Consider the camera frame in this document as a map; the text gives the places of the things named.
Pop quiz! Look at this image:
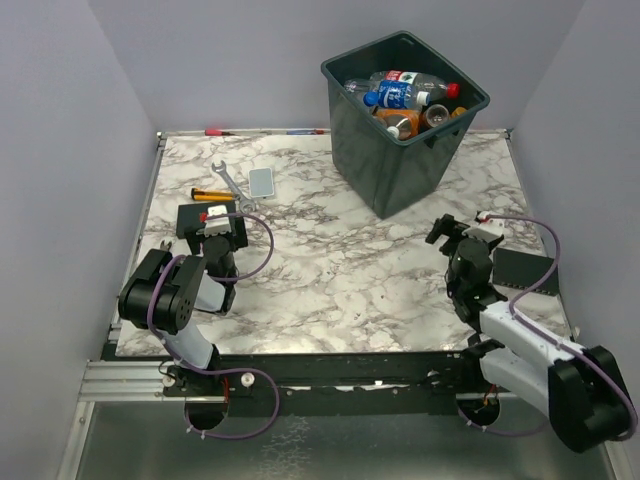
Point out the large orange label bottle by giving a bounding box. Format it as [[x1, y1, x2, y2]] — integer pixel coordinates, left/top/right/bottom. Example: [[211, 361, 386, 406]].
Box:
[[374, 108, 420, 141]]

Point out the red cap bottle small label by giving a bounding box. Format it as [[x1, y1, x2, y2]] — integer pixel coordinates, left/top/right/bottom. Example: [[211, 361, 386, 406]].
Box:
[[420, 103, 450, 131]]

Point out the blue label bottle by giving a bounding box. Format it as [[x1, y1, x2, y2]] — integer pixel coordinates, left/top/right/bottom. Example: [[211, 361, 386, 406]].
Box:
[[363, 80, 431, 110]]

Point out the red label water bottle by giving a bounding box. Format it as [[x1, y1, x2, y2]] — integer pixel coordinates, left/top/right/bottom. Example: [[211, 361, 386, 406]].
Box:
[[369, 70, 460, 100]]

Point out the pepsi bottle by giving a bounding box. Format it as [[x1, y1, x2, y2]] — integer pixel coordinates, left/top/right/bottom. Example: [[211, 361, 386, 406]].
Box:
[[343, 78, 376, 98]]

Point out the orange juice bottle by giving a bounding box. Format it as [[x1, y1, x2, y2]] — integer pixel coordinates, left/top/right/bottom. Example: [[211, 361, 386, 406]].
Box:
[[450, 107, 467, 119]]

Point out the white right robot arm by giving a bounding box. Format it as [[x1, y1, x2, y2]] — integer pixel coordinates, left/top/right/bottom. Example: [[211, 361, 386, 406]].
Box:
[[426, 211, 639, 453]]

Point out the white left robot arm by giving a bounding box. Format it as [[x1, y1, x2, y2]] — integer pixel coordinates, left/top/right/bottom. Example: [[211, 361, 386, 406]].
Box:
[[118, 214, 248, 395]]

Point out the dark green plastic bin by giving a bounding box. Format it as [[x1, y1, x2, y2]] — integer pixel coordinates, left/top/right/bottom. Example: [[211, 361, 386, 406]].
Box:
[[321, 31, 490, 219]]

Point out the black flat box left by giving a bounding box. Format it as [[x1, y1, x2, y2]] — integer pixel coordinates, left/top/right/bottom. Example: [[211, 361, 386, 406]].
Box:
[[176, 201, 236, 239]]

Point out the yellow utility knife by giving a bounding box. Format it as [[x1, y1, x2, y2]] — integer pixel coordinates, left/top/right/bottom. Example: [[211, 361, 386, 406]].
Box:
[[190, 188, 237, 202]]

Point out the silver wrench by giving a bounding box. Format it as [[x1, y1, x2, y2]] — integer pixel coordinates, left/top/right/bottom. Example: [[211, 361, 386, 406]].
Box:
[[211, 161, 256, 214]]

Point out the white grey power bank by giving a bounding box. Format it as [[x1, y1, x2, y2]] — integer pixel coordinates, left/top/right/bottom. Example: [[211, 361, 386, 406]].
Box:
[[248, 167, 275, 198]]

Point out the red screwdriver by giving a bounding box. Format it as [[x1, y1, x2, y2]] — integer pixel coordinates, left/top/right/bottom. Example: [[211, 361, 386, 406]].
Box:
[[204, 129, 235, 137]]

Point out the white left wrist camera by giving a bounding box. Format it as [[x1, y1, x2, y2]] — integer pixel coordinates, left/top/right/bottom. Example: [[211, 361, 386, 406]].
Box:
[[197, 205, 232, 237]]

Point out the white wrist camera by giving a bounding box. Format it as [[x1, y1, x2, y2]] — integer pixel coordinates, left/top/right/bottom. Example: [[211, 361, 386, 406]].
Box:
[[197, 205, 232, 237], [463, 211, 504, 243]]

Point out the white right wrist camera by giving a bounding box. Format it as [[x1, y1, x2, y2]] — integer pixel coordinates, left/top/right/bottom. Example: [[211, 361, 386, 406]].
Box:
[[463, 211, 504, 243]]

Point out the black network switch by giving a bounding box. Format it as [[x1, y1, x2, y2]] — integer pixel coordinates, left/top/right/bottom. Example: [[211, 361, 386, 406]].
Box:
[[493, 248, 553, 290]]

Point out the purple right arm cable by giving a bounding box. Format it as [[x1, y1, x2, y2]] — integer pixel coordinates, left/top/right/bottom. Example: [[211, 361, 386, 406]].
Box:
[[457, 214, 640, 441]]

